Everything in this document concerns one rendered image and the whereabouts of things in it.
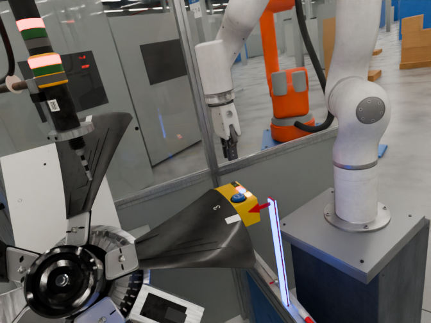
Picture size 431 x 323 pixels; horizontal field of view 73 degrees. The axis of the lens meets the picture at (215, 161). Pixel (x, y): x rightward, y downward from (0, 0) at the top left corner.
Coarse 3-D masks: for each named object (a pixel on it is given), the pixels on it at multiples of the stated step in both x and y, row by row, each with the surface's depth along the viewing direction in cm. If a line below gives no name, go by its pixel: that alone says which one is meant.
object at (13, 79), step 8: (0, 16) 47; (0, 24) 47; (0, 32) 48; (8, 40) 49; (8, 48) 49; (8, 56) 49; (8, 64) 50; (8, 72) 52; (0, 80) 55; (8, 80) 52; (16, 80) 53; (8, 88) 53
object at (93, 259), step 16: (48, 256) 51; (64, 256) 52; (80, 256) 52; (96, 256) 56; (32, 272) 50; (48, 272) 50; (64, 272) 51; (80, 272) 51; (96, 272) 51; (32, 288) 49; (48, 288) 50; (64, 288) 50; (80, 288) 51; (96, 288) 51; (112, 288) 60; (32, 304) 48; (48, 304) 49; (64, 304) 50; (80, 304) 49
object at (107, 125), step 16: (112, 112) 66; (96, 128) 65; (112, 128) 63; (64, 144) 69; (96, 144) 63; (112, 144) 61; (64, 160) 68; (96, 160) 61; (64, 176) 67; (80, 176) 62; (96, 176) 60; (64, 192) 66; (80, 192) 61; (96, 192) 58; (80, 208) 58
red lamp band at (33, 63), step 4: (44, 56) 43; (48, 56) 43; (52, 56) 43; (56, 56) 44; (28, 60) 43; (32, 60) 43; (36, 60) 43; (40, 60) 43; (44, 60) 43; (48, 60) 43; (52, 60) 43; (56, 60) 44; (60, 60) 45; (32, 64) 43; (36, 64) 43; (40, 64) 43; (44, 64) 43; (48, 64) 43
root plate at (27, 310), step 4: (24, 308) 51; (28, 308) 51; (24, 312) 50; (28, 312) 51; (32, 312) 51; (20, 316) 50; (24, 316) 51; (28, 316) 51; (32, 316) 52; (36, 316) 52; (40, 316) 53; (16, 320) 50; (20, 320) 50; (24, 320) 51; (28, 320) 51; (32, 320) 52; (36, 320) 52; (40, 320) 53; (44, 320) 53; (48, 320) 54; (52, 320) 54; (56, 320) 55; (60, 320) 56; (64, 320) 56
